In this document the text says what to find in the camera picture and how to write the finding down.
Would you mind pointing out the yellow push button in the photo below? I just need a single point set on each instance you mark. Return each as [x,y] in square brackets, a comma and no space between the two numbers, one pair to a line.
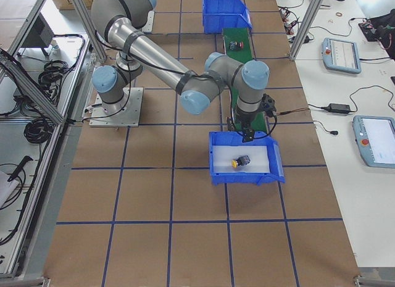
[240,161]

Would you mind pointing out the blue destination bin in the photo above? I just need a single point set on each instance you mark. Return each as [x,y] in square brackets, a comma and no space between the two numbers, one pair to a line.
[231,138]

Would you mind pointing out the green conveyor belt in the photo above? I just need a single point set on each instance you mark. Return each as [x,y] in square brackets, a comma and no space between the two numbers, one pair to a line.
[244,54]

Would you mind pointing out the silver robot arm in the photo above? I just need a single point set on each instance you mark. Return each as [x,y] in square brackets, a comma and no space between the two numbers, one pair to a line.
[119,23]

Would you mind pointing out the teach pendant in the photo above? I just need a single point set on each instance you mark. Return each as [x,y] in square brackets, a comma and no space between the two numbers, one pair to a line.
[375,139]
[341,55]

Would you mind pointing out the lower teach pendant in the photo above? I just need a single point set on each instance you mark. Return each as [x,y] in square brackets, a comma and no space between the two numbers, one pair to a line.
[375,139]

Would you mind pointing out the blue source bin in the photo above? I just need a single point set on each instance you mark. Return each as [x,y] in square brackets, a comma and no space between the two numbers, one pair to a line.
[220,14]

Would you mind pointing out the red push button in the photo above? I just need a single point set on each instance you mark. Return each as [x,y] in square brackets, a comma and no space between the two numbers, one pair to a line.
[236,45]

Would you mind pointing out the black power adapter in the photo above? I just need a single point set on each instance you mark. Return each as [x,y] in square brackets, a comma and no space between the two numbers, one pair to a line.
[338,108]

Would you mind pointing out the white foam pad destination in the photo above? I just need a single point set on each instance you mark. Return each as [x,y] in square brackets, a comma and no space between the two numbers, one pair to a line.
[223,155]

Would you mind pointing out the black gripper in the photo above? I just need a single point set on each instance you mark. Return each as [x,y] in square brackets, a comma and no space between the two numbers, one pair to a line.
[245,120]

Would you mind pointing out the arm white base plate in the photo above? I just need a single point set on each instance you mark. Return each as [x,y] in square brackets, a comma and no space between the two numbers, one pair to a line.
[147,28]
[125,113]

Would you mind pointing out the upper teach pendant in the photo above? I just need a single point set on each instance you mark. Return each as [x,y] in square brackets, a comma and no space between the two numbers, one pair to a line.
[341,55]

